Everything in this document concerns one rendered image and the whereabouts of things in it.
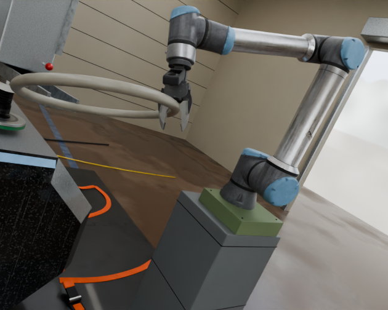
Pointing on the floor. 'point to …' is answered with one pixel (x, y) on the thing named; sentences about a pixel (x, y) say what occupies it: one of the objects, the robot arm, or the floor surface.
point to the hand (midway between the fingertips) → (172, 126)
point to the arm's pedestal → (202, 262)
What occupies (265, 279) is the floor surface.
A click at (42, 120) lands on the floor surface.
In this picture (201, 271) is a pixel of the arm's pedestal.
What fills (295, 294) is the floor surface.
